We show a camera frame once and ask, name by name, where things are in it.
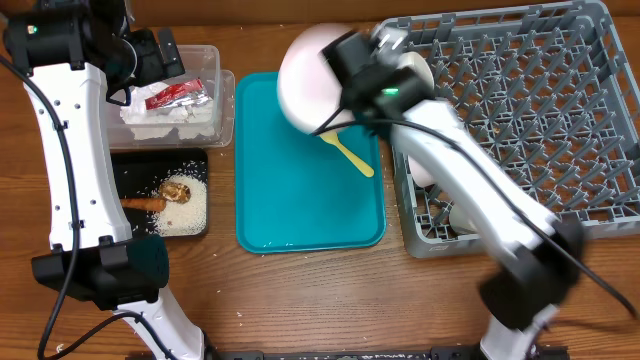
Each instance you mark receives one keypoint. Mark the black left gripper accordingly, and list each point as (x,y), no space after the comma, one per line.
(155,68)

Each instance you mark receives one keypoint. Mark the red foil wrapper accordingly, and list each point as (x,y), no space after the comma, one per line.
(189,93)

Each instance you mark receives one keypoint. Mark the white bowl with food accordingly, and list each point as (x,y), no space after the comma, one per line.
(419,65)

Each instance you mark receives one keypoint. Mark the white napkin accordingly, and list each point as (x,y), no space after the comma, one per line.
(158,123)

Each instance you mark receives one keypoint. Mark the large white plate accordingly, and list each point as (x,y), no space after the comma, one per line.
(308,91)

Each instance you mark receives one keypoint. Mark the yellow plastic spoon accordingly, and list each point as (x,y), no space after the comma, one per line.
(332,138)

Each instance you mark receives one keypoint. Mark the brown food lump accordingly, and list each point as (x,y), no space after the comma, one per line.
(175,192)

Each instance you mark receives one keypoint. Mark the orange carrot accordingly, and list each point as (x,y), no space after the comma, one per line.
(144,204)

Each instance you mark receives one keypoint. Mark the white plastic cup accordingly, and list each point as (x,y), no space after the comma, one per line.
(460,222)

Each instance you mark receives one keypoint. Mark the pile of white rice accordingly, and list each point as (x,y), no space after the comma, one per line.
(185,210)

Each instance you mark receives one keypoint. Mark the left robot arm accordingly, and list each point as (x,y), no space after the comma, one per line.
(73,57)

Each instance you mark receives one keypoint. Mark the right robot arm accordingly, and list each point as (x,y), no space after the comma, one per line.
(538,254)

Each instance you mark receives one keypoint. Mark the grey dishwasher rack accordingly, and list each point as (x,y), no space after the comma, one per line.
(548,92)

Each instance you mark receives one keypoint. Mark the clear plastic bin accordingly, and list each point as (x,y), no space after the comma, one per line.
(200,61)

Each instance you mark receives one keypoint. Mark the black plastic tray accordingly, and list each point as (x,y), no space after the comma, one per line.
(145,170)

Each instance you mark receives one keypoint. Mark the teal serving tray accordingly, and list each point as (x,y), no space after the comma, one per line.
(296,193)

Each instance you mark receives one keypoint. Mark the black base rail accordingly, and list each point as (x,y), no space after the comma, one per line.
(459,352)

